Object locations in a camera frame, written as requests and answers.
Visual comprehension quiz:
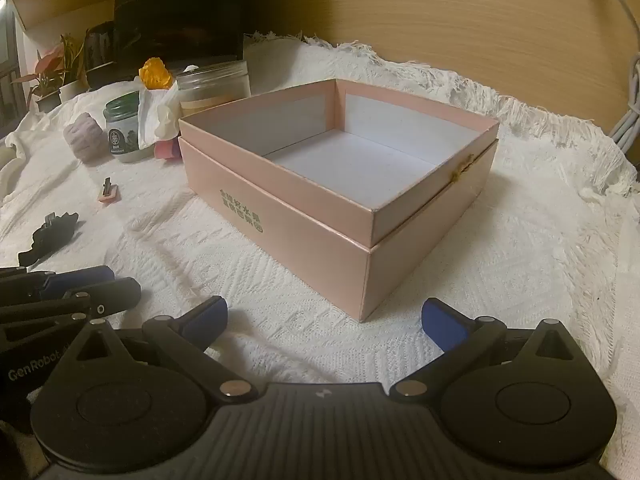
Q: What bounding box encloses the pink hair clip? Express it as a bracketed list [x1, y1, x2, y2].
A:
[98, 177, 121, 205]

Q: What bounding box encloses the white crumpled tissue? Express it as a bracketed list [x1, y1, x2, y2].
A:
[136, 65, 201, 147]

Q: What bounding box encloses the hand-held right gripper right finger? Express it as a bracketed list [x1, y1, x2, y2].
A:
[389, 298, 582, 402]

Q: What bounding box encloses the black glossy pot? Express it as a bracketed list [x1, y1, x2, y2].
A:
[83, 21, 121, 92]

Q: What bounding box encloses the black monitor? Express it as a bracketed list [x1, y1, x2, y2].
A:
[114, 0, 246, 62]

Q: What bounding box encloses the orange soft toy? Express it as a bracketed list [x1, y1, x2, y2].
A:
[138, 57, 174, 92]

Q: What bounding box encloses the green jar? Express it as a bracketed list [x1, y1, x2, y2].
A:
[103, 91, 152, 164]

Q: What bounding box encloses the white cable bundle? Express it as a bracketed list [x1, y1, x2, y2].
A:
[608, 52, 640, 154]

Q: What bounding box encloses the small pink block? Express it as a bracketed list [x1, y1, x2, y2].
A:
[154, 137, 182, 161]

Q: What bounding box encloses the glass jar with lid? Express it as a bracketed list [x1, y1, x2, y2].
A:
[175, 60, 251, 117]

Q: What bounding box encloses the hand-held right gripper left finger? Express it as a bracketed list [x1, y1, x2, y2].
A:
[64, 296, 258, 403]

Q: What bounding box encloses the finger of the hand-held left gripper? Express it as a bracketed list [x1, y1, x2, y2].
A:
[0, 277, 142, 341]
[0, 265, 116, 306]

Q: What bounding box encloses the potted plant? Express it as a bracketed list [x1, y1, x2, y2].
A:
[11, 34, 87, 114]

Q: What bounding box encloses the white fringed blanket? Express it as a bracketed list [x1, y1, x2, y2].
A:
[0, 30, 640, 411]

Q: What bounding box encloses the pink cardboard box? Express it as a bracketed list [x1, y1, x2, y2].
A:
[178, 78, 501, 323]

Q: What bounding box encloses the black hair clip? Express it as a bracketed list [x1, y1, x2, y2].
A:
[18, 212, 80, 267]

